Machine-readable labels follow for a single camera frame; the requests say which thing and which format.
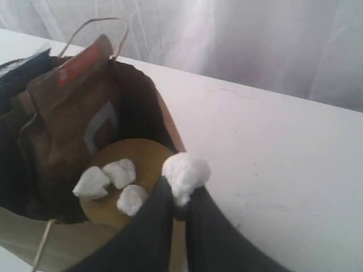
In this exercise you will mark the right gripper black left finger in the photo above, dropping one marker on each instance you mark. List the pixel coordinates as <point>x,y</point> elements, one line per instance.
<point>144,244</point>

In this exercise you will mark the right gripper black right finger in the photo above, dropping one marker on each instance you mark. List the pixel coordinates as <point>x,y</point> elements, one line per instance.
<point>214,244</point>

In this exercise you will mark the gold lid clear jar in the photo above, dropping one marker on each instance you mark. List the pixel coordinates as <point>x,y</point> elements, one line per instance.
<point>148,157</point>

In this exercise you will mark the brown kraft pouch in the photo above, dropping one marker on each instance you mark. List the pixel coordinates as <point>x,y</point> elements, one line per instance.
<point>76,115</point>

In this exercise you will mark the spaghetti packet with Italian flag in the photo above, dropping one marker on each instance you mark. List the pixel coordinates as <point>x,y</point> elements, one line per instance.
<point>16,75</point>

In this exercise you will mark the brown paper bag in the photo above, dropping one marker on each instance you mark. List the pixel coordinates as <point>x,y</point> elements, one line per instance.
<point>51,244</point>

